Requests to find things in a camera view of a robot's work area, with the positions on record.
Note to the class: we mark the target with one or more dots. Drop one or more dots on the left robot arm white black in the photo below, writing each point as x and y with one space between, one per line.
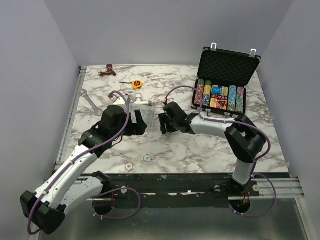
47 206

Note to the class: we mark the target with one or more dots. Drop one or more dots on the silver wrench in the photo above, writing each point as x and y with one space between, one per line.
84 93

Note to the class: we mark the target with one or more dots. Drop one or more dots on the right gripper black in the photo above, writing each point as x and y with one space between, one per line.
163 119

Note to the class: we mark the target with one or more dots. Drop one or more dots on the yellow tape measure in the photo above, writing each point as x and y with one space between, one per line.
137 84

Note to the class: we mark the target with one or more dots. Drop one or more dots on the clear plastic screw organizer box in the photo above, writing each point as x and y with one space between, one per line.
148 113

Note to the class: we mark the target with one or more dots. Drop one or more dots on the white red poker chip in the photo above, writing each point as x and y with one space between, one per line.
129 167

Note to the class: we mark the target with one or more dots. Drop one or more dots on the red gold card deck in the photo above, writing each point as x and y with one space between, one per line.
219 103

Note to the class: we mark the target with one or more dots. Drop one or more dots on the yellow green chip row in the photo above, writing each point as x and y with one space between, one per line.
206 95

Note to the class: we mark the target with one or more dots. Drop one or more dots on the white plastic pipe connector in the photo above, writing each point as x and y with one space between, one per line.
139 100

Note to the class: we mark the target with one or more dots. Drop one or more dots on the pink green chip row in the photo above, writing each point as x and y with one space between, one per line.
239 107

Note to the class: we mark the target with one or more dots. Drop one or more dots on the light blue chip row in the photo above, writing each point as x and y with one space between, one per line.
232 97

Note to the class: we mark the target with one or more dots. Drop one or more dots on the red poker chip row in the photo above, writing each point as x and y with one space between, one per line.
199 93

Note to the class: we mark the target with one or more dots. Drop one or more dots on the blue round dealer chip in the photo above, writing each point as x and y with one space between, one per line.
216 90

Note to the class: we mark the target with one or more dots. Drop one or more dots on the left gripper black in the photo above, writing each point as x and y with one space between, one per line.
138 128

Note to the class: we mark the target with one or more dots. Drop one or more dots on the white green poker chip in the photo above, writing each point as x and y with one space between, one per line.
147 158

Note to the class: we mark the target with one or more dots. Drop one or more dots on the black poker chip case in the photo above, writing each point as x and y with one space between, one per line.
225 68

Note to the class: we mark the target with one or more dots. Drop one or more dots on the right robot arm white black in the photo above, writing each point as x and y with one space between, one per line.
244 138

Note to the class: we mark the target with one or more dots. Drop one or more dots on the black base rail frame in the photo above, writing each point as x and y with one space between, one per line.
210 190

